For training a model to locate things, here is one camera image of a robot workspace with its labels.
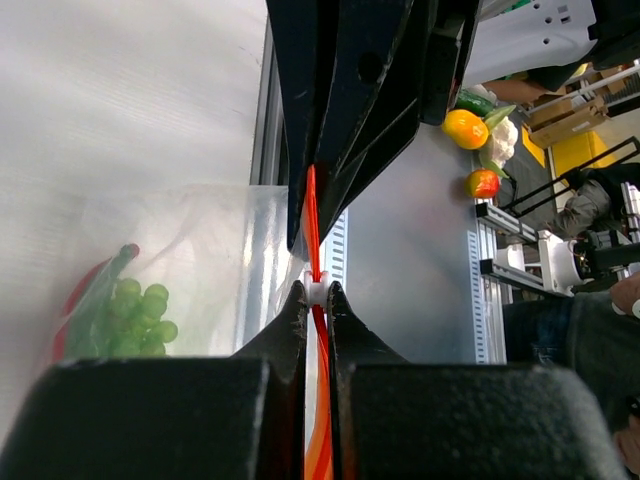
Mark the cardboard box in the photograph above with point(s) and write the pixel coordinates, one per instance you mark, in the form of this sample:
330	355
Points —
556	123

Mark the toy cauliflower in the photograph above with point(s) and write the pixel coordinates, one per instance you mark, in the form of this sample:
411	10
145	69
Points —
500	145

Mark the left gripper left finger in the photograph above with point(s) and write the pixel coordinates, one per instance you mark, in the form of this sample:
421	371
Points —
235	417

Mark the clear zip top bag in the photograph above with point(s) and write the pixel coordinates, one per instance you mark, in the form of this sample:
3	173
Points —
218	258

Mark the person in dark clothes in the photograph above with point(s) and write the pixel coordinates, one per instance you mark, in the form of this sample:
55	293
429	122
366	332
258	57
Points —
596	334

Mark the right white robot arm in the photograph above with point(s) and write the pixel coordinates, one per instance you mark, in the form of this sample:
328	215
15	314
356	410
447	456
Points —
543	34

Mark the orange toy fruit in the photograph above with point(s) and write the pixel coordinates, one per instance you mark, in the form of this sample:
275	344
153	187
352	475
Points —
465	129

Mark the white slotted cable duct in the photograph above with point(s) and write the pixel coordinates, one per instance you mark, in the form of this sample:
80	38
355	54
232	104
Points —
335	250

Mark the green grape bunch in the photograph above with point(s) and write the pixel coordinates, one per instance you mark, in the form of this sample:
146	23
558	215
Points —
139	326

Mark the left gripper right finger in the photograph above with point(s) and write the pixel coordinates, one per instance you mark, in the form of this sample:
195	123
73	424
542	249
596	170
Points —
393	419

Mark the red yellow toy apple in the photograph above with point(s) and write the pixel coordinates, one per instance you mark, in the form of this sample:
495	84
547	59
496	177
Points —
482	184

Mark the green toy cucumber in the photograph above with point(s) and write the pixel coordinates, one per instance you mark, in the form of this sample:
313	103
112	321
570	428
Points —
480	103

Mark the red chili pepper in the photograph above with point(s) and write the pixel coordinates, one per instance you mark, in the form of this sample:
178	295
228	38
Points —
85	332

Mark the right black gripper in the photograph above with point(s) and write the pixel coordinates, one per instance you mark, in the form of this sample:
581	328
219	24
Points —
352	77

